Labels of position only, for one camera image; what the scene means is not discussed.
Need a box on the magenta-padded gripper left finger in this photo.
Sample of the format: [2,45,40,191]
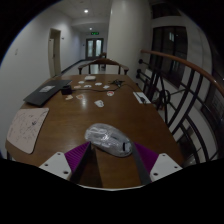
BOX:
[38,141,94,185]

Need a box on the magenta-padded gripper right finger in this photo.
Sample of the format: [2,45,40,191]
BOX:
[131,141,184,186]

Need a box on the white marble-print mouse pad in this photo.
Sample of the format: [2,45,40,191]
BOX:
[6,107,50,155]

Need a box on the black closed laptop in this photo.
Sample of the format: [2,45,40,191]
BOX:
[23,78,73,108]

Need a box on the white grey sticker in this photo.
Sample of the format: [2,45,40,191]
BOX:
[93,99,106,109]

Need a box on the small black box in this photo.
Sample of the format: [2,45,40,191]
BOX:
[60,84,73,96]

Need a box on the white notepad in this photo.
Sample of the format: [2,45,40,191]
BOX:
[132,91,152,105]

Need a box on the black adapter clump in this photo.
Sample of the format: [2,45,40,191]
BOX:
[111,78,126,88]

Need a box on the black railing with wooden handrail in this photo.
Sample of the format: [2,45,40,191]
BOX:
[135,49,224,168]

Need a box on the beige side door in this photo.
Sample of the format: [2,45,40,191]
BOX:
[47,28,63,78]

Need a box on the wooden armchair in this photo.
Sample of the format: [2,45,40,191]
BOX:
[77,57,130,76]

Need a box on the dark framed window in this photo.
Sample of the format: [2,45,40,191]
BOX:
[149,25,188,88]

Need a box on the glazed double door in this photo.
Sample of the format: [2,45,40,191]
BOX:
[85,37,105,61]

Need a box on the black cable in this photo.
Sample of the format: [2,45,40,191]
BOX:
[69,83,150,105]

